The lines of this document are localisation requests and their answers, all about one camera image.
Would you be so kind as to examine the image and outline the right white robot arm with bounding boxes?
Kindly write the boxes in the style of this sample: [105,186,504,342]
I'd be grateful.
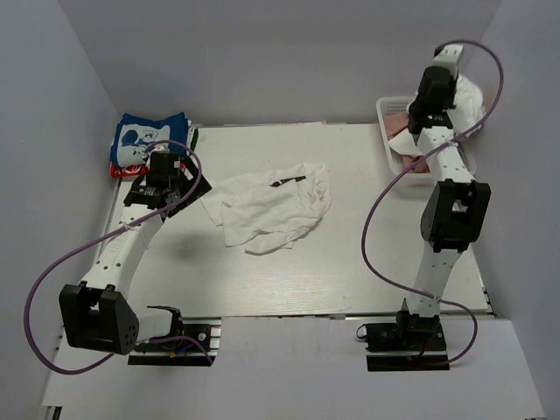
[395,44,491,349]

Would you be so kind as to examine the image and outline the red folded t-shirt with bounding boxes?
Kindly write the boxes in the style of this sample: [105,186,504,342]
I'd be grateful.
[109,163,148,179]

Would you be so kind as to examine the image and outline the white t-shirt with colourful print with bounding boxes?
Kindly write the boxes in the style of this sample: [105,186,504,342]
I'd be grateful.
[401,74,486,134]

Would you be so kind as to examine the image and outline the white t-shirt with robot print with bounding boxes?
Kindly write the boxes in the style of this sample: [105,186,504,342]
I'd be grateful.
[202,163,332,256]

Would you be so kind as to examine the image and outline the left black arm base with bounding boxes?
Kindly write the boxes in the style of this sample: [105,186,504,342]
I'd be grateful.
[128,318,222,367]

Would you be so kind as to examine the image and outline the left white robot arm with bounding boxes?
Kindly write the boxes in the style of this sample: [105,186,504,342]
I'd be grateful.
[59,150,212,355]

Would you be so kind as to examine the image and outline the white plastic basket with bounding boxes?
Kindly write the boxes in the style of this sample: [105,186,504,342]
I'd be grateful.
[376,96,477,186]

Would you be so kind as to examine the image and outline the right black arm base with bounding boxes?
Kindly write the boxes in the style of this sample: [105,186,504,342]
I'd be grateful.
[356,310,450,372]

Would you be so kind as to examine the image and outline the blue folded Mickey t-shirt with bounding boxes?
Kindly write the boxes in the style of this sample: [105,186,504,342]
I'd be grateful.
[109,112,193,169]

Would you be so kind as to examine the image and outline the pink t-shirt in basket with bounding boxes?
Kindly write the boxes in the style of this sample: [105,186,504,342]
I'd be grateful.
[383,112,424,171]

